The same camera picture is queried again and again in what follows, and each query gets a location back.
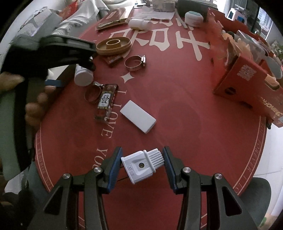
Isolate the red round table mat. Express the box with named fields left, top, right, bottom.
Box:
left=34, top=8, right=267, bottom=230

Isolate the grey sofa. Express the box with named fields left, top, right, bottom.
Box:
left=1, top=1, right=110, bottom=65

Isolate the white teal round jar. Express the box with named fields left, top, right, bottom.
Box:
left=185, top=11, right=204, bottom=28

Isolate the red cardboard gift box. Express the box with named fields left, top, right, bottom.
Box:
left=205, top=8, right=282, bottom=127

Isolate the metal hose clamp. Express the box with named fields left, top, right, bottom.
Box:
left=124, top=55, right=146, bottom=71
left=84, top=81, right=104, bottom=104

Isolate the dark patterned mahjong box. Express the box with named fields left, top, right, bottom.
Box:
left=94, top=84, right=119, bottom=122

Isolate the brown tape spool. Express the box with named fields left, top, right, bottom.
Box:
left=96, top=36, right=131, bottom=56

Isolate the white rectangular block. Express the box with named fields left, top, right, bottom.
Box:
left=120, top=100, right=156, bottom=134

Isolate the left hand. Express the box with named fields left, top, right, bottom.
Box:
left=1, top=72, right=56, bottom=130

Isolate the white paper sheet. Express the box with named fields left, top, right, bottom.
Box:
left=132, top=6, right=175, bottom=20

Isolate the white electrical plug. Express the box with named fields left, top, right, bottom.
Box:
left=121, top=149, right=164, bottom=184

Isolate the red flat envelope box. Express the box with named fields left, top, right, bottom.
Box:
left=96, top=6, right=133, bottom=31

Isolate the white bottle lying on table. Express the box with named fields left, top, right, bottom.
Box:
left=128, top=19, right=152, bottom=31

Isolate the red cigarette box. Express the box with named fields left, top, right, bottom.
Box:
left=104, top=55, right=123, bottom=67

